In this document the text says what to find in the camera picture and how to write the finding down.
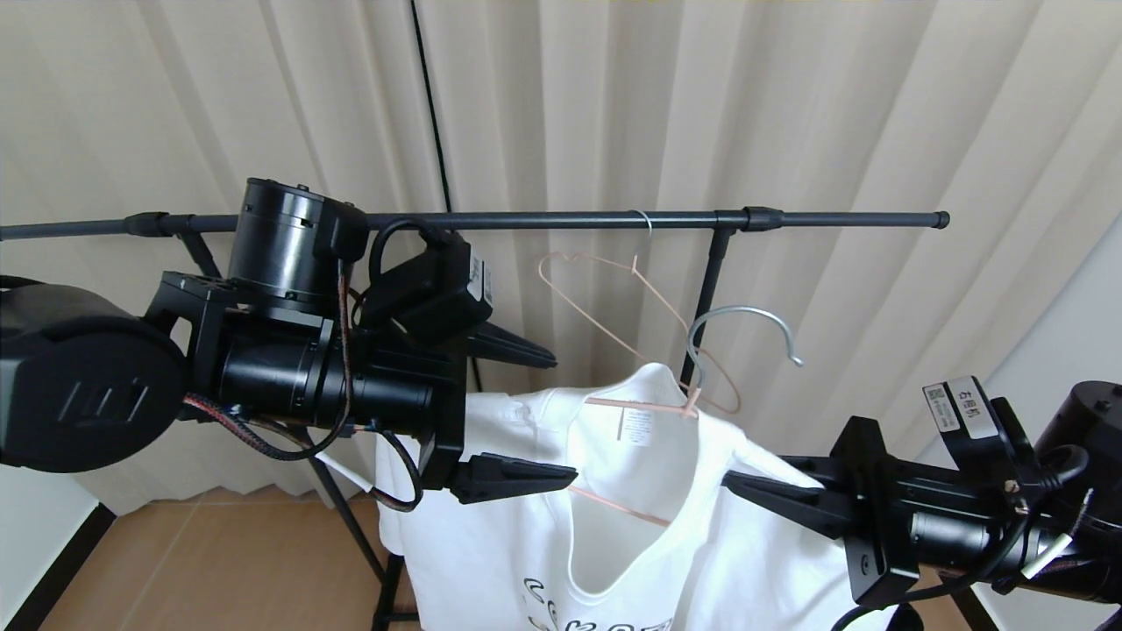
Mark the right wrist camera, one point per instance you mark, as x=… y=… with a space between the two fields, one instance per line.
x=960 y=407

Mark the white printed t-shirt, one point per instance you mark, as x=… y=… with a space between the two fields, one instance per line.
x=491 y=526

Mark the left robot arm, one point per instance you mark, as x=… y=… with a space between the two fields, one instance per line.
x=88 y=377

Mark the beige curtain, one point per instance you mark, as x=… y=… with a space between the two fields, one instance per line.
x=833 y=105

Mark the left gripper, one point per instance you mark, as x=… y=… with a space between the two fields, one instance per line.
x=351 y=390

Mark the pink clothes hanger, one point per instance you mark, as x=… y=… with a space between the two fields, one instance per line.
x=633 y=263
x=692 y=405

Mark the black clothes rack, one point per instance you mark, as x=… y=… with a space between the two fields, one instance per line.
x=570 y=219

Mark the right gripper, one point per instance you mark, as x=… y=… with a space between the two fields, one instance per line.
x=955 y=526

